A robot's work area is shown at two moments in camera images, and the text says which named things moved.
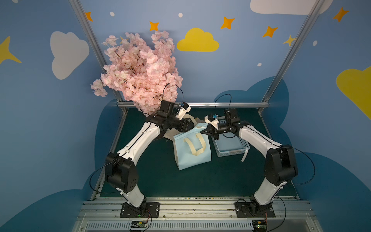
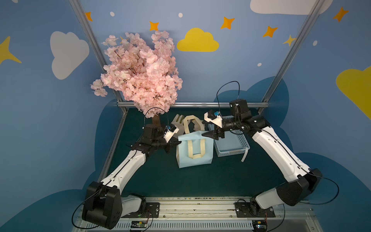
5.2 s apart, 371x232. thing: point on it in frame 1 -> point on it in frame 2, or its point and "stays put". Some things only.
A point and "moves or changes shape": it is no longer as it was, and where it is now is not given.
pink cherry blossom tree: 146,76 stays put
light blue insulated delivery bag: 191,148 moves or changes shape
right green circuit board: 259,225 stays put
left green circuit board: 139,224 stays put
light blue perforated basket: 229,143 stays put
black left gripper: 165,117 -> 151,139
